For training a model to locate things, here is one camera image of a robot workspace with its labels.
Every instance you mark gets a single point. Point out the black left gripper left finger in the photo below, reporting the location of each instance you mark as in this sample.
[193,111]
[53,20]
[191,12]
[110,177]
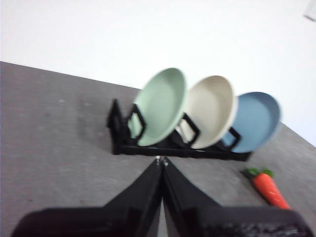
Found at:
[118,217]

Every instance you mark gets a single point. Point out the green plate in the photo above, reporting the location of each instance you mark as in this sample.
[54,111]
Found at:
[160,106]

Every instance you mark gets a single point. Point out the blue plate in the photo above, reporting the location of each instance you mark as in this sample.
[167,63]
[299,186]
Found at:
[254,123]

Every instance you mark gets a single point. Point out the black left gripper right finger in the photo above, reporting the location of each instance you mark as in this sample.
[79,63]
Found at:
[209,222]

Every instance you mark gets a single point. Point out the beige plate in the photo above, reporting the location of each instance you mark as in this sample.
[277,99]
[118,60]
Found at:
[209,113]

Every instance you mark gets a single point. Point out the orange toy carrot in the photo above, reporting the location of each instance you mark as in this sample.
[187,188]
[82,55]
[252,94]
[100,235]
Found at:
[266,187]

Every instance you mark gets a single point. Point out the black plate rack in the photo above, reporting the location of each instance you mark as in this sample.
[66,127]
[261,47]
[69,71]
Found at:
[148,149]

